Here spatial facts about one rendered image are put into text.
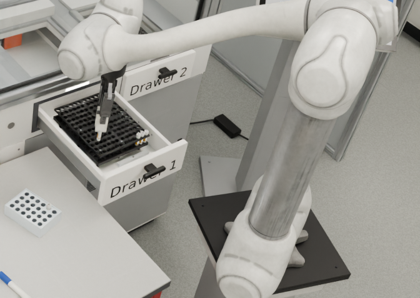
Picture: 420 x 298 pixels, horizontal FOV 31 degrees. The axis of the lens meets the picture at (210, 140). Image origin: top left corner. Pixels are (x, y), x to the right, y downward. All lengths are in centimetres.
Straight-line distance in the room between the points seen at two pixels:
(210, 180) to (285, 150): 178
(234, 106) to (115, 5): 213
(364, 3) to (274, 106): 145
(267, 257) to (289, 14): 55
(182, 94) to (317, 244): 76
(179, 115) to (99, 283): 91
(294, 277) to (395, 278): 129
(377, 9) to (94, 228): 98
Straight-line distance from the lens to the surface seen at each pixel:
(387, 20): 155
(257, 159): 313
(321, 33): 142
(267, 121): 299
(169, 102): 258
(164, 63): 239
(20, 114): 216
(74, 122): 216
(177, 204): 324
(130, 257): 202
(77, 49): 162
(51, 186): 216
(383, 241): 344
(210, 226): 212
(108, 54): 163
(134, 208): 290
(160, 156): 207
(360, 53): 142
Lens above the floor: 232
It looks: 41 degrees down
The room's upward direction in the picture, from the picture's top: 16 degrees clockwise
